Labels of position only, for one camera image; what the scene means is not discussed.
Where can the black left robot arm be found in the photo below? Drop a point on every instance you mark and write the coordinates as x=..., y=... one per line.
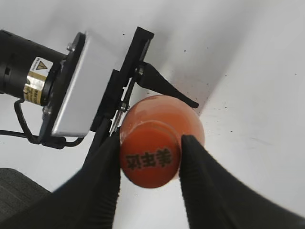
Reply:
x=39, y=77

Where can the orange soda bottle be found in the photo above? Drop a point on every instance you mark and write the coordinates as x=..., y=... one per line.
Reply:
x=165, y=112

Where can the orange bottle cap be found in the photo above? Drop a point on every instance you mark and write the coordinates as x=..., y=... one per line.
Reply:
x=150, y=157

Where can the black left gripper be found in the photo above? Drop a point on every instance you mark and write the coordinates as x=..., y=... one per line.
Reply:
x=148, y=78

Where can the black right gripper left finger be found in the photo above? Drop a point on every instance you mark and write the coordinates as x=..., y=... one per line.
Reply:
x=88, y=200

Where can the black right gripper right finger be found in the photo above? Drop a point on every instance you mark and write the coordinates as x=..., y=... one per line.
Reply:
x=215, y=199

